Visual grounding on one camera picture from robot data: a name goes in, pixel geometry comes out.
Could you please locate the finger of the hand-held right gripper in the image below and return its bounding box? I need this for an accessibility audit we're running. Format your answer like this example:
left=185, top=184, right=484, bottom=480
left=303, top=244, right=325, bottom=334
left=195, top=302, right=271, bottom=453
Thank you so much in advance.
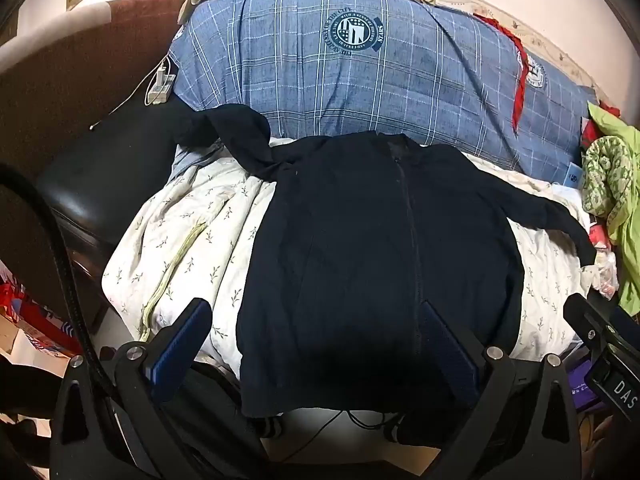
left=563, top=292, right=640, bottom=357

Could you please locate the white power strip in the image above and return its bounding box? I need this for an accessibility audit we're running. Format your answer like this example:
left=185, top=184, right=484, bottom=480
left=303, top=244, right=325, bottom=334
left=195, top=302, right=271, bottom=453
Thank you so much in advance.
left=145, top=57, right=177, bottom=106

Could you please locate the thin white cable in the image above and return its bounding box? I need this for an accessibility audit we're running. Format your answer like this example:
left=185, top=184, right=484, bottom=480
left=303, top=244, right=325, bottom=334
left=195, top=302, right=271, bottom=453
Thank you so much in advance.
left=89, top=60, right=168, bottom=132

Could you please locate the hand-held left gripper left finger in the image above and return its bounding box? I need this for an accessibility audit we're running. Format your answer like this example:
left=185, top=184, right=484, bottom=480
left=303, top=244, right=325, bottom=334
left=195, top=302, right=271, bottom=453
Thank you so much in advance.
left=50, top=297, right=266, bottom=480

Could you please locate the brown fabric headboard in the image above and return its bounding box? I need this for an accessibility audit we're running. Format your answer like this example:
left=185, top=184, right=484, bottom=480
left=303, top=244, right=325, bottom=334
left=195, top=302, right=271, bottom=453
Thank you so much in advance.
left=0, top=0, right=186, bottom=311

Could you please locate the thin black floor cable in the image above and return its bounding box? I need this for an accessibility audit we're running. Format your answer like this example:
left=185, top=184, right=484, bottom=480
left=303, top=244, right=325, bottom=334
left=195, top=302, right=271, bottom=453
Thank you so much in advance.
left=312, top=409, right=403, bottom=443

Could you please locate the blue plaid pillow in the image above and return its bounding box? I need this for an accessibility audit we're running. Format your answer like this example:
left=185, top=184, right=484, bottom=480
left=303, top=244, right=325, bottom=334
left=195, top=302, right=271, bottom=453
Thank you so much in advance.
left=167, top=0, right=601, bottom=186

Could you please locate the white leaf print duvet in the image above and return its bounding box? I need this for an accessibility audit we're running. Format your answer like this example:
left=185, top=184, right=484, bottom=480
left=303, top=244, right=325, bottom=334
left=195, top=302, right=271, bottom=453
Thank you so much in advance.
left=102, top=137, right=596, bottom=386

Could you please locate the black zip jacket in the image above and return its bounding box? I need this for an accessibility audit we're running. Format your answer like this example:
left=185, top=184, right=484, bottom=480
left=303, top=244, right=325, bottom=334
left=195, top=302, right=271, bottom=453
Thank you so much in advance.
left=177, top=104, right=598, bottom=418

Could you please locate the thick black cable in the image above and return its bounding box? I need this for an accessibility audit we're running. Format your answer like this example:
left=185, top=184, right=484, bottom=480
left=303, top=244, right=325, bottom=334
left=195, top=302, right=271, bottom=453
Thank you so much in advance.
left=0, top=162, right=116, bottom=396

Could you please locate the grey blue bedsheet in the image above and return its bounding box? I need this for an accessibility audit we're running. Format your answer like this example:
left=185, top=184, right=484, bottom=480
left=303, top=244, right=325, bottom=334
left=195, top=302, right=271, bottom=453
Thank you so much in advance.
left=167, top=139, right=226, bottom=186

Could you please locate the green patterned quilt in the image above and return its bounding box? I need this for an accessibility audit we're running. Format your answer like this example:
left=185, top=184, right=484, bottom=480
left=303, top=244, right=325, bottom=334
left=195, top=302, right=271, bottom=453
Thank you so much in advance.
left=580, top=102, right=640, bottom=318

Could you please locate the red packet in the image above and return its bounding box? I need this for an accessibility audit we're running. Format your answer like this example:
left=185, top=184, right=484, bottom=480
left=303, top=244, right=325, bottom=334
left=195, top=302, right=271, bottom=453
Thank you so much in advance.
left=588, top=222, right=614, bottom=252

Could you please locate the red ribbon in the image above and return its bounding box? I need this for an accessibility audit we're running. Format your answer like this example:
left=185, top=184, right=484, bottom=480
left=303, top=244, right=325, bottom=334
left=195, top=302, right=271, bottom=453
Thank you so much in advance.
left=472, top=12, right=532, bottom=126

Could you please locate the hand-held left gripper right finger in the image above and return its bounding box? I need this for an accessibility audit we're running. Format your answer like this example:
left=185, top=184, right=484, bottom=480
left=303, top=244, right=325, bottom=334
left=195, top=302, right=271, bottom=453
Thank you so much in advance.
left=420, top=300, right=583, bottom=480

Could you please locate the clear plastic bag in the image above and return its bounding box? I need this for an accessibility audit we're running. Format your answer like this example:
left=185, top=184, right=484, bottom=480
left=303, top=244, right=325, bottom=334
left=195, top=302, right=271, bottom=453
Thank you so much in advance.
left=582, top=250, right=621, bottom=298

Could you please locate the purple paper bag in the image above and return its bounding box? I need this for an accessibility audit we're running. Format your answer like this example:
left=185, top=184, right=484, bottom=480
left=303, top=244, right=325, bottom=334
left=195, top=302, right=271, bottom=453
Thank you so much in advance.
left=565, top=360, right=601, bottom=411

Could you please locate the red printed bag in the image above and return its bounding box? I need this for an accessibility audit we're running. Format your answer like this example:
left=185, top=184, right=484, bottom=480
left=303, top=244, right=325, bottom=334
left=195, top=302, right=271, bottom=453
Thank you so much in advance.
left=0, top=260, right=83, bottom=361

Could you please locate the red cloth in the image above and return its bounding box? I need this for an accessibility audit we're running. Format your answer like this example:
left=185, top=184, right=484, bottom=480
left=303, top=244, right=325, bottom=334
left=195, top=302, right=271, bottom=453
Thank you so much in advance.
left=580, top=102, right=621, bottom=150

